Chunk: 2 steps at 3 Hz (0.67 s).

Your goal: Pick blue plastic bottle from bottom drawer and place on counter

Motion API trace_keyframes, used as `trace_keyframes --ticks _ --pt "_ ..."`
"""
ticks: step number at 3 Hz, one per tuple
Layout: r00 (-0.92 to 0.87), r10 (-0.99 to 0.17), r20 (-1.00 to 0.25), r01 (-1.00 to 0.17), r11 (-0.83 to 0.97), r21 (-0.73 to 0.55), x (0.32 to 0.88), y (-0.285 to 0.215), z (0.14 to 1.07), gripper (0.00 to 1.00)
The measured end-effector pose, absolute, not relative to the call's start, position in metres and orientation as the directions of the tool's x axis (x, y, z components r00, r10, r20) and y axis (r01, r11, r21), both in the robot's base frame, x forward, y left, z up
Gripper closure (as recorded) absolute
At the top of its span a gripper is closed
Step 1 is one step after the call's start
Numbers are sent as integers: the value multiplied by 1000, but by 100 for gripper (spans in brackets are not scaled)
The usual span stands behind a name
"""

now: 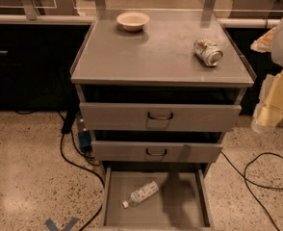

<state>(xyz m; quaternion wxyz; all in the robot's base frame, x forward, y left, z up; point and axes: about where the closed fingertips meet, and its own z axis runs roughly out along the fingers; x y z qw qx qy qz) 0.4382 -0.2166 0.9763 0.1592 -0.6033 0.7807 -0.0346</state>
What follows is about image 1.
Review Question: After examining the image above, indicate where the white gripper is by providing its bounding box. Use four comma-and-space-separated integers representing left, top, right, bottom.
250, 28, 283, 134

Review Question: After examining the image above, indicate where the clear plastic water bottle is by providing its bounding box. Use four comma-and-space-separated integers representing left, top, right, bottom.
122, 181, 159, 208

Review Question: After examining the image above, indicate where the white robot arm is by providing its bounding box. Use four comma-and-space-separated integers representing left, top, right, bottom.
250, 18, 283, 133

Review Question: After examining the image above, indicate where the grey drawer cabinet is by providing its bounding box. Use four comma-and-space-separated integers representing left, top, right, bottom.
69, 7, 257, 231

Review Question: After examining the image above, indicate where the grey top drawer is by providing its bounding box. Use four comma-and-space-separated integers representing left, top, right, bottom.
80, 102, 242, 132

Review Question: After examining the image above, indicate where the grey drawer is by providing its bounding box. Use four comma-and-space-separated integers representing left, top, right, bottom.
100, 167, 214, 231
80, 102, 242, 132
91, 141, 222, 163

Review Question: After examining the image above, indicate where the grey bottom drawer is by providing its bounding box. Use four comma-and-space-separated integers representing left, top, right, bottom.
100, 167, 214, 231

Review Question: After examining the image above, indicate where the grey middle drawer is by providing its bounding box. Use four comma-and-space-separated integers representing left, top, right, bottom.
91, 141, 222, 163

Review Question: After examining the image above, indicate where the dark background counter cabinet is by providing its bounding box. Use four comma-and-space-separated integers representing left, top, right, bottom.
0, 24, 89, 111

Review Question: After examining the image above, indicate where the crushed aluminium drink can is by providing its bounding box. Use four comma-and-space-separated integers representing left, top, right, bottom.
193, 38, 223, 66

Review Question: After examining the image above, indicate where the beige ceramic bowl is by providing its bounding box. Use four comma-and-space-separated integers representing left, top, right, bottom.
116, 12, 150, 32

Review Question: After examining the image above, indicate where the blue power adapter box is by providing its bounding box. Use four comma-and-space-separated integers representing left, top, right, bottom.
76, 118, 91, 153

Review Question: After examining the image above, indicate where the blue tape floor mark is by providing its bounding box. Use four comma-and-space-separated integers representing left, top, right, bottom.
44, 217, 80, 231

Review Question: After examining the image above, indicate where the white horizontal rail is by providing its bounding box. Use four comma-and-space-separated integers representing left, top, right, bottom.
0, 14, 280, 29

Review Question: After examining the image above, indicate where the black floor cable right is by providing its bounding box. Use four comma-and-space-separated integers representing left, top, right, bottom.
220, 151, 283, 231

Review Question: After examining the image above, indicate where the black floor cable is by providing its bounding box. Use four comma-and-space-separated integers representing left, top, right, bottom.
14, 110, 106, 231
220, 151, 283, 231

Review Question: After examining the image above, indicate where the black floor cable left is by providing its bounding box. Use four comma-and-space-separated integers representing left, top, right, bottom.
14, 110, 106, 231

